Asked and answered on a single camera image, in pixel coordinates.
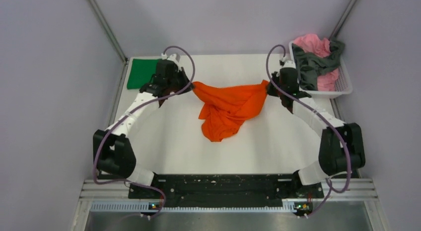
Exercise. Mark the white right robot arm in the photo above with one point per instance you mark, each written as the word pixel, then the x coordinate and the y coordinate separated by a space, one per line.
pixel 341 149

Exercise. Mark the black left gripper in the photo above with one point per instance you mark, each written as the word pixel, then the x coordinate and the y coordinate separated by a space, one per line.
pixel 182 74

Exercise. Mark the dark grey t shirt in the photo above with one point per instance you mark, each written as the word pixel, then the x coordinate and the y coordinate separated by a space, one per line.
pixel 311 66

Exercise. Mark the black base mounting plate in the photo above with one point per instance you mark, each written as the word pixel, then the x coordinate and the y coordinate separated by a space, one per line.
pixel 226 191

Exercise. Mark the grey slotted cable duct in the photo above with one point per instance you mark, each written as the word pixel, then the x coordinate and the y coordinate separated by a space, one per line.
pixel 150 207

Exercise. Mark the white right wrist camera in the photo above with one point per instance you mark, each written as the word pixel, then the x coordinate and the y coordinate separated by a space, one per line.
pixel 287 63

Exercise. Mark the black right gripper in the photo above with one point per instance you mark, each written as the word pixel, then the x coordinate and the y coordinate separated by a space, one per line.
pixel 270 91

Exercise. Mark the pink t shirt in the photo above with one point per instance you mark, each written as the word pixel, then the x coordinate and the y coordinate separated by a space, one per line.
pixel 320 47

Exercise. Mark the orange t shirt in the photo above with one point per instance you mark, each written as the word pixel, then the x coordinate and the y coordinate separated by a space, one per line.
pixel 225 109

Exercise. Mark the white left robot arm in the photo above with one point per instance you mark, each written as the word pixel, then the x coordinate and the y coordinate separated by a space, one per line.
pixel 112 149

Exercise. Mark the white plastic basket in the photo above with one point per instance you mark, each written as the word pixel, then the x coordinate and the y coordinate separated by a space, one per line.
pixel 342 86

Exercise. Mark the folded green t shirt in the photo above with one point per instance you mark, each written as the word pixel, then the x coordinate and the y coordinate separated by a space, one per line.
pixel 141 72

